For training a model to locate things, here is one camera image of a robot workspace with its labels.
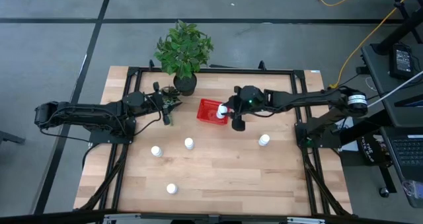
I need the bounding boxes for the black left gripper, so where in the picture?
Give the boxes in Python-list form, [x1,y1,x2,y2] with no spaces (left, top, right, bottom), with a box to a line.
[149,81,183,126]

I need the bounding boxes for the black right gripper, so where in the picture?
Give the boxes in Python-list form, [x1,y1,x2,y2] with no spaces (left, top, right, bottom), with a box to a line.
[220,85,266,132]

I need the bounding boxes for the red plastic basket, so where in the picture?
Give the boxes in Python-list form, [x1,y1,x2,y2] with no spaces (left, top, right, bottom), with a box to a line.
[196,98,232,126]

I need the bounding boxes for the tall green potted plant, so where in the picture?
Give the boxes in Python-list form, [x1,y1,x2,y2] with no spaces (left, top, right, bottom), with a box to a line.
[153,19,215,97]

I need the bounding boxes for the white paper sheet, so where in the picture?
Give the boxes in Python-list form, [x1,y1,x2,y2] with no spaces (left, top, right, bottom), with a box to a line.
[333,116,360,152]

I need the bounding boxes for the black tote bag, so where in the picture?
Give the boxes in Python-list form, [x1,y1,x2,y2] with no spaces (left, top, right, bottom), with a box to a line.
[356,134,393,167]

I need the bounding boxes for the black side desk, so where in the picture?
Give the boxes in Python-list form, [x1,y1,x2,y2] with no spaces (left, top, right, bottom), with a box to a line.
[360,42,423,119]

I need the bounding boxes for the dark furniture leg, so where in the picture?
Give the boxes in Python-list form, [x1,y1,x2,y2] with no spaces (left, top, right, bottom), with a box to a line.
[0,130,26,145]

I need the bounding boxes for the white rod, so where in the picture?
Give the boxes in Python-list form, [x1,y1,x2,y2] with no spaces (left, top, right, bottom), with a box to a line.
[367,70,423,108]

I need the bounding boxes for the black power adapter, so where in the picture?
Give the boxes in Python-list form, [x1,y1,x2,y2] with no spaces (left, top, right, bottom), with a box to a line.
[389,44,416,80]

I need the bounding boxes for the dark laptop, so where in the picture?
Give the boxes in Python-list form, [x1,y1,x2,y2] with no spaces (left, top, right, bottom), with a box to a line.
[385,134,423,208]

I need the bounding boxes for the black stand legs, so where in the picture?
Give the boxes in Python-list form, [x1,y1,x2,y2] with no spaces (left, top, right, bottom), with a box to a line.
[373,0,423,55]

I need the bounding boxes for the clear plastic bag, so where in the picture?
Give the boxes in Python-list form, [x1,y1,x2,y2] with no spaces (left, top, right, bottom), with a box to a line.
[402,179,423,208]

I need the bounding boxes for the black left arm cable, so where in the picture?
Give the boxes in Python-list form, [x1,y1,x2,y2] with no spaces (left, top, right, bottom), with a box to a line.
[134,94,163,137]

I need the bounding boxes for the black aluminium table frame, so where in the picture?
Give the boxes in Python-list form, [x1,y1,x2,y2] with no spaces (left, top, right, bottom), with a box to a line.
[74,59,353,218]

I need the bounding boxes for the long yellow hanging cable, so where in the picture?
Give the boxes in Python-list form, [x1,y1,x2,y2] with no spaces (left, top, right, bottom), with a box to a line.
[328,0,423,89]

